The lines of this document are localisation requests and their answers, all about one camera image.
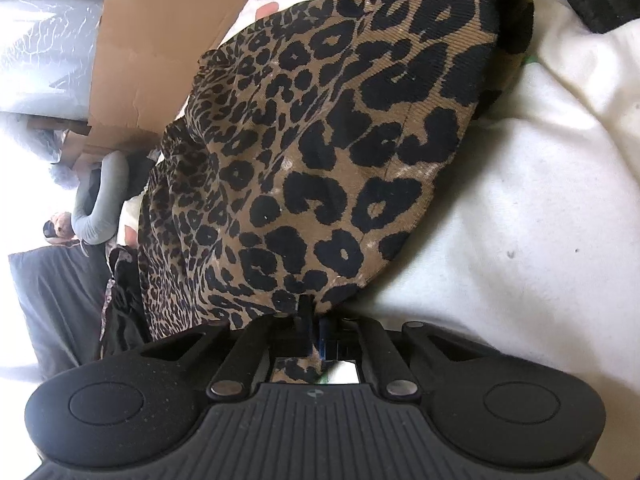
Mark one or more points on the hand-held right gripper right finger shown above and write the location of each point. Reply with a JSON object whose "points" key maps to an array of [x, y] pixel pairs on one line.
{"points": [[326, 340]]}

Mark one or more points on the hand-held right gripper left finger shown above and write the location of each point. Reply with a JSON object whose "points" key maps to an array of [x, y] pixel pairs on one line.
{"points": [[306, 332]]}

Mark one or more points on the leopard print pants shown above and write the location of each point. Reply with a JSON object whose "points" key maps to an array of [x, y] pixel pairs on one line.
{"points": [[325, 160]]}

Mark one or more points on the dark floral garment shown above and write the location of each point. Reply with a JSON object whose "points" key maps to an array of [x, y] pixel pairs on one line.
{"points": [[122, 305]]}

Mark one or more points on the black garment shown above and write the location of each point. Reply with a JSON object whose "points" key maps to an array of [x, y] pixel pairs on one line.
{"points": [[139, 170]]}

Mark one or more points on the white printed bed sheet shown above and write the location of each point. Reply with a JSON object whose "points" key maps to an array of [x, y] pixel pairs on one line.
{"points": [[525, 210]]}

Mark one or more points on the grey neck pillow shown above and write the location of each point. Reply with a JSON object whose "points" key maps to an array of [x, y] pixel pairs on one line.
{"points": [[97, 210]]}

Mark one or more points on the dark grey cloth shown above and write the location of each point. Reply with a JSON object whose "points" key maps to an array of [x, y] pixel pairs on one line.
{"points": [[55, 305]]}

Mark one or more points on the small plush toy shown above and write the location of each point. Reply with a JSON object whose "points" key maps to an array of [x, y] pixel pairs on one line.
{"points": [[57, 227]]}

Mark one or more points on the grey fluffy cloth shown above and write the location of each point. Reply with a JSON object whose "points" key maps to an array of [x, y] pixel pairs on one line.
{"points": [[62, 165]]}

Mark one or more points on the brown cardboard sheet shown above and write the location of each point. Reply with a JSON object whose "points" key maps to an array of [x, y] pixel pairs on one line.
{"points": [[160, 50]]}

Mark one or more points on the plastic wrapped bundle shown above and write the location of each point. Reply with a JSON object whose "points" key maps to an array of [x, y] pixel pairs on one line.
{"points": [[45, 45]]}

